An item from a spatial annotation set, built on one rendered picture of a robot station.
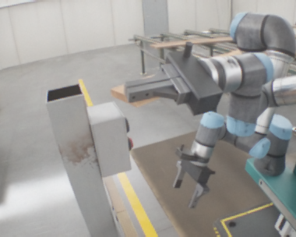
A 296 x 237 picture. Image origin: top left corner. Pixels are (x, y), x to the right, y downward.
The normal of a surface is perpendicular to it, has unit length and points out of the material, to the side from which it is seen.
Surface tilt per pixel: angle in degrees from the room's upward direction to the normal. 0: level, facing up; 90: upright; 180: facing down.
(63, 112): 90
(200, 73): 24
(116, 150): 90
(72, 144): 90
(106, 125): 90
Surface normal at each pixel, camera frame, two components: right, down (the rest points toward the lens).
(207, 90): 0.09, -0.63
